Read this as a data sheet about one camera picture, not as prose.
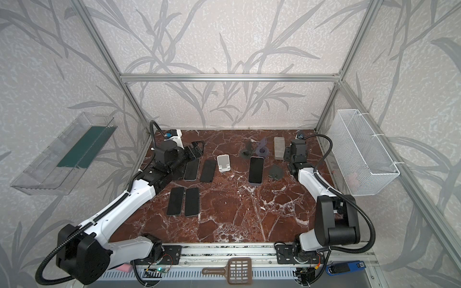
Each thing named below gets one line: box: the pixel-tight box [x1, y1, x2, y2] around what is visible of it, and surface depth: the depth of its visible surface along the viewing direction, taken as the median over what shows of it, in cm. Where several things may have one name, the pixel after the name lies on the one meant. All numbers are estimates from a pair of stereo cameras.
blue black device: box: [325, 260, 367, 276], surface depth 70 cm
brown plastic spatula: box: [201, 257, 253, 285], surface depth 71 cm
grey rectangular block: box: [273, 136, 286, 161], surface depth 110 cm
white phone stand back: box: [216, 154, 232, 173], surface depth 101 cm
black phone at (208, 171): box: [199, 159, 217, 183], surface depth 102 cm
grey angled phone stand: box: [239, 140, 254, 160], surface depth 110 cm
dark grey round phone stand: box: [255, 137, 270, 158], surface depth 110 cm
